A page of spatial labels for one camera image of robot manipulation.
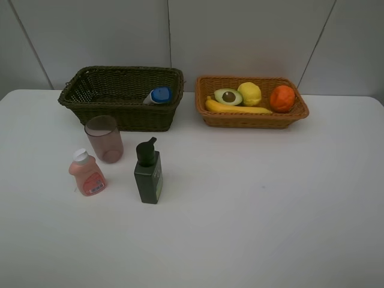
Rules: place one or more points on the yellow banana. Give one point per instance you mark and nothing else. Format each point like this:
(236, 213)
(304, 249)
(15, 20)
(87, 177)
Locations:
(214, 106)

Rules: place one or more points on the dark green pump bottle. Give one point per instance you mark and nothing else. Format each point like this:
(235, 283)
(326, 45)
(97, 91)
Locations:
(148, 172)

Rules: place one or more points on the white bottle blue cap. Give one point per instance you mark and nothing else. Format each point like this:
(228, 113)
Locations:
(159, 95)

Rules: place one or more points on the halved avocado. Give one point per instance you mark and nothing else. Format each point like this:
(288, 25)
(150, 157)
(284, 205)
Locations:
(228, 97)

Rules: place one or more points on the yellow lemon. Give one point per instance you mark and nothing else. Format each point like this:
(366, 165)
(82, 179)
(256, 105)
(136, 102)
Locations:
(251, 94)

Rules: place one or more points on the translucent pink plastic cup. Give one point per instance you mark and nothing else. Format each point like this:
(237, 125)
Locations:
(104, 136)

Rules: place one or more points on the orange tangerine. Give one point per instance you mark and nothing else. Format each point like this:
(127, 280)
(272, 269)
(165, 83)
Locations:
(282, 99)

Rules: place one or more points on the pink bottle white cap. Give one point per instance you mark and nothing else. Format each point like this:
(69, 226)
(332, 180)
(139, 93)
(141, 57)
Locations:
(89, 178)

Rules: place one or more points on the orange wicker basket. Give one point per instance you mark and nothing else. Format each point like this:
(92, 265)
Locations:
(206, 85)

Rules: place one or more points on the dark brown wicker basket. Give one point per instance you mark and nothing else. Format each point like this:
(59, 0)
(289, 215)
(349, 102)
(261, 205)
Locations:
(120, 91)

